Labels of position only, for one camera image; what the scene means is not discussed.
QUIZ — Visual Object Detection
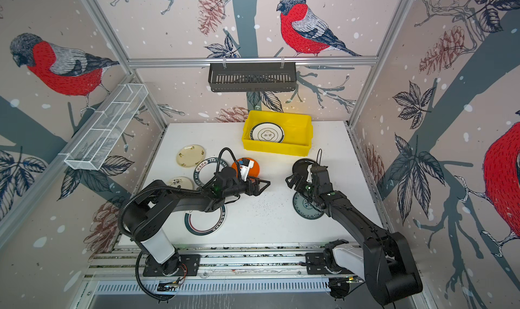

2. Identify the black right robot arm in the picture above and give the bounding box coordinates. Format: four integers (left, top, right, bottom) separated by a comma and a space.
286, 158, 423, 306

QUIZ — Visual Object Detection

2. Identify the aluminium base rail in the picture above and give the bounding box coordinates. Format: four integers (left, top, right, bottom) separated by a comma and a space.
89, 243, 411, 281

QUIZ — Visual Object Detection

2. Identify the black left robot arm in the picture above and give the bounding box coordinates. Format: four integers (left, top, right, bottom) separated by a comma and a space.
118, 167, 270, 264

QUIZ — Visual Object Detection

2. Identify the black hanging basket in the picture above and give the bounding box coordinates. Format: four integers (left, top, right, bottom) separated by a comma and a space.
208, 62, 297, 93

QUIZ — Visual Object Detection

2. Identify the white wire mesh basket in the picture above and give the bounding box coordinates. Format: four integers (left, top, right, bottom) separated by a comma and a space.
64, 83, 148, 170

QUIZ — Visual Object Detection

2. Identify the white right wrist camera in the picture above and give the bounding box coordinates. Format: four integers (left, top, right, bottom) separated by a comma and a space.
306, 164, 315, 184

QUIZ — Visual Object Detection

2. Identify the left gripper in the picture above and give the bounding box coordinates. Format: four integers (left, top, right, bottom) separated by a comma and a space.
223, 174, 271, 199

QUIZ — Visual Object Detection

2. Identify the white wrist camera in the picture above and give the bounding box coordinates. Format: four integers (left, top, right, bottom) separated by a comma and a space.
238, 157, 255, 180
306, 164, 315, 184

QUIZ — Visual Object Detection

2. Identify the orange plate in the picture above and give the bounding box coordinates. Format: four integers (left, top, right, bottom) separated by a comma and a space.
232, 157, 260, 180

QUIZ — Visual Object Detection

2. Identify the teal patterned plate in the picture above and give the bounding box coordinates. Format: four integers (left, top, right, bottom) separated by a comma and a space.
292, 192, 324, 220

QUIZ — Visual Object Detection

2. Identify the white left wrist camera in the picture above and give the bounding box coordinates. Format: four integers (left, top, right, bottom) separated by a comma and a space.
238, 157, 255, 180

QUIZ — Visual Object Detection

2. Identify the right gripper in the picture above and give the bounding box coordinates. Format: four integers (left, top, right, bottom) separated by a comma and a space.
286, 171, 321, 201

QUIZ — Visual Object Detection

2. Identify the yellow plastic bin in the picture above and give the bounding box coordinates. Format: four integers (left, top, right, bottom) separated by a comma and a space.
242, 111, 313, 156

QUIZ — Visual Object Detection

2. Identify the teal rim Hao Shi plate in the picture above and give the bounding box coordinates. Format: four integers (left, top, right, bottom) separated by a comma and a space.
193, 157, 228, 187

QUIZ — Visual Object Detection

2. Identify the white plate black flower outline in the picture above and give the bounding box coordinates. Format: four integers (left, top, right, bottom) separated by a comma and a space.
249, 122, 285, 143

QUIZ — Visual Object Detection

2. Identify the cream plate with characters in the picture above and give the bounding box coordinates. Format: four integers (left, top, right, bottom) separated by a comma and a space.
176, 145, 206, 168

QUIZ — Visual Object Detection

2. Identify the black corrugated cable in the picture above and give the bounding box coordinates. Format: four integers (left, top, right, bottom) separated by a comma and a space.
210, 147, 242, 188

